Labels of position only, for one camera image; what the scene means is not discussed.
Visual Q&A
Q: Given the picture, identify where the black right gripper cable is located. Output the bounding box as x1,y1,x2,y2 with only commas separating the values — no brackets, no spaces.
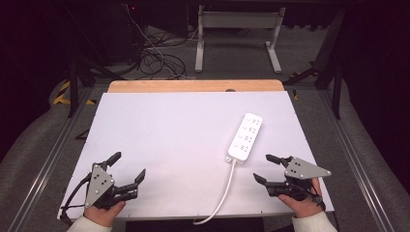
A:
308,180,327,212

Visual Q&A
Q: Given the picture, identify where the person's right hand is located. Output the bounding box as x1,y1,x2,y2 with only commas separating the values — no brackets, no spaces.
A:
278,177,325,219

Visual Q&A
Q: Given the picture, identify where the aluminium floor rail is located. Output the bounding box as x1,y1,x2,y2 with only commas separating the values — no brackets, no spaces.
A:
317,88,399,232
7,87,95,232

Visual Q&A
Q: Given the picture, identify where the dark equipment cabinet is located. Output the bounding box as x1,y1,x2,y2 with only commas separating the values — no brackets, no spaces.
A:
100,2,191,66

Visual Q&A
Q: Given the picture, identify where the white power strip cable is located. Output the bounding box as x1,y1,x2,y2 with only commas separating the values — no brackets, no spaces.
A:
192,158,238,226

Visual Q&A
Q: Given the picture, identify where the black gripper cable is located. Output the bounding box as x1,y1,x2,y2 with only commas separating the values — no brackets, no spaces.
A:
59,172,95,226
308,180,327,212

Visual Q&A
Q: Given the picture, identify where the white floor cable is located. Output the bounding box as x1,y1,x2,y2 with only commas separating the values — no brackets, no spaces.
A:
124,4,201,80

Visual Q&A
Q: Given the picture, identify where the white power strip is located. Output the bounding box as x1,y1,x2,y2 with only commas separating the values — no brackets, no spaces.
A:
224,112,264,163

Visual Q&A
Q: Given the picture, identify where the black metal stand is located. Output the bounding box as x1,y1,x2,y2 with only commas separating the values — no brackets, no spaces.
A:
282,8,346,121
66,3,129,119

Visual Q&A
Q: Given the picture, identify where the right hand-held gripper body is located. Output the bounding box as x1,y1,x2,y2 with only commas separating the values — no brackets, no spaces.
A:
266,156,333,203

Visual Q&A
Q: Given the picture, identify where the white metal desk frame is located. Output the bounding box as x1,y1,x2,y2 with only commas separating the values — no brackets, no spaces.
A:
194,5,287,74

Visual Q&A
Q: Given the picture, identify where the person's left hand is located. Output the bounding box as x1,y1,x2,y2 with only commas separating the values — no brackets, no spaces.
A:
83,200,128,228

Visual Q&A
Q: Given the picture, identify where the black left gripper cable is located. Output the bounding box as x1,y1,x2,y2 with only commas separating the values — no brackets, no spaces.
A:
59,172,95,226

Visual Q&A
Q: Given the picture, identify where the white table board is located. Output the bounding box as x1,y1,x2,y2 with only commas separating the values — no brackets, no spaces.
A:
57,91,335,221

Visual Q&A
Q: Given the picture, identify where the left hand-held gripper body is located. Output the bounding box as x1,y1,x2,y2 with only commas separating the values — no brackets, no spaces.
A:
84,161,139,211

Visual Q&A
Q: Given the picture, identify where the tangle of black floor cables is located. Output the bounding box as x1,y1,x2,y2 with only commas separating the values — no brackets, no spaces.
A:
136,28,190,81

